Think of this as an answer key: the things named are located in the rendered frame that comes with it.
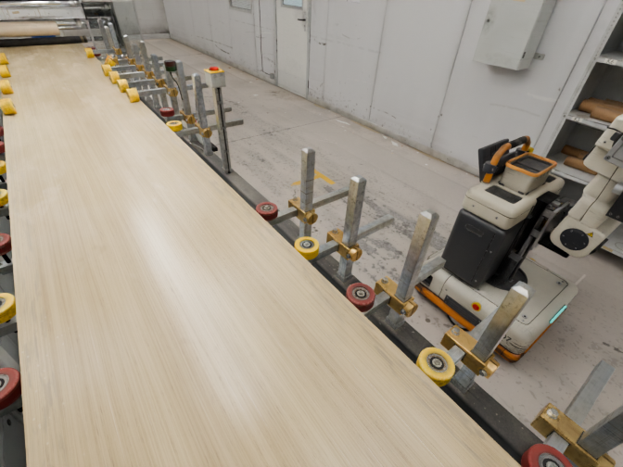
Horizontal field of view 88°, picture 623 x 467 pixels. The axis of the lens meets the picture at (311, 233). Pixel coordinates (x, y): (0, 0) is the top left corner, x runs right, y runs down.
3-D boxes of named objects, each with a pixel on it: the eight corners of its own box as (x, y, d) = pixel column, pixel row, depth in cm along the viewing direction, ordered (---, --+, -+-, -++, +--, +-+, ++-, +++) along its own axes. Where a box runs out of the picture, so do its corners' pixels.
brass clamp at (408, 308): (385, 284, 109) (387, 274, 106) (417, 311, 101) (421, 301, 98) (372, 293, 106) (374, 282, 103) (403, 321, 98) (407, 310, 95)
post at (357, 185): (342, 282, 128) (359, 172, 98) (349, 287, 125) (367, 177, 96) (336, 285, 126) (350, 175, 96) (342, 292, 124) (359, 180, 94)
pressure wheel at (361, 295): (362, 334, 92) (368, 308, 84) (336, 321, 95) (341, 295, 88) (374, 314, 97) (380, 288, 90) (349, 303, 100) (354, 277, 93)
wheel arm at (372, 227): (387, 220, 131) (388, 212, 129) (392, 225, 129) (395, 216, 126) (298, 263, 110) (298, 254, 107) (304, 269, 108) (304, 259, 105)
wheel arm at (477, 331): (504, 303, 101) (510, 294, 99) (514, 310, 99) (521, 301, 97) (414, 384, 80) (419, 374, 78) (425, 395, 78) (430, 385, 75)
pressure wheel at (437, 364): (439, 408, 77) (455, 384, 70) (406, 395, 79) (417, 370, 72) (442, 377, 83) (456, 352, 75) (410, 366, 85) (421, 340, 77)
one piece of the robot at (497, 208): (428, 278, 198) (478, 148, 146) (478, 245, 224) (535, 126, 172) (478, 315, 177) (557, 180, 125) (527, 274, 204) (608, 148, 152)
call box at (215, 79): (220, 84, 159) (218, 67, 154) (226, 88, 155) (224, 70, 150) (206, 86, 155) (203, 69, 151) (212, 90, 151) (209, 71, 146)
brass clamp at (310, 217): (298, 206, 137) (298, 195, 134) (318, 221, 129) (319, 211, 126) (286, 210, 134) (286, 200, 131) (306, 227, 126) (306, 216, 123)
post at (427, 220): (391, 322, 111) (429, 206, 81) (400, 330, 109) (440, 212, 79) (384, 328, 109) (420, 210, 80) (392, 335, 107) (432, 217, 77)
